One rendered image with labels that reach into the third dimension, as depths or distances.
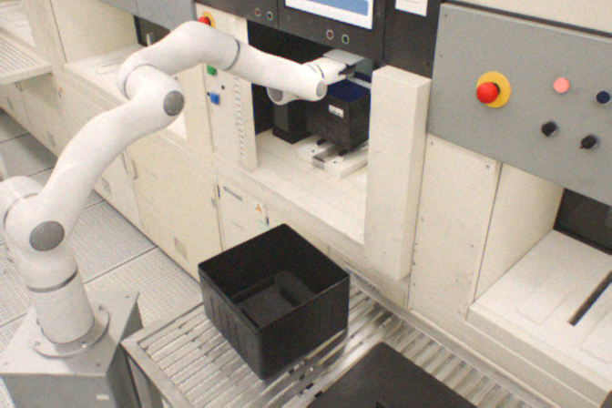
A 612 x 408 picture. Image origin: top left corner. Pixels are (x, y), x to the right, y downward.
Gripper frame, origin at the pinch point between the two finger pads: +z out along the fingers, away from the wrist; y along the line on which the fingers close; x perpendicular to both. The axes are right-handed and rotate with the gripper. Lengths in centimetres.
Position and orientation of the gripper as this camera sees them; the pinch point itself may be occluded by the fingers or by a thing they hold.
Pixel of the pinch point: (345, 61)
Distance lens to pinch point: 179.2
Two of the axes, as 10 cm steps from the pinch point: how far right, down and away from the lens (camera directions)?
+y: 7.3, 3.6, -5.8
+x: -0.1, -8.4, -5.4
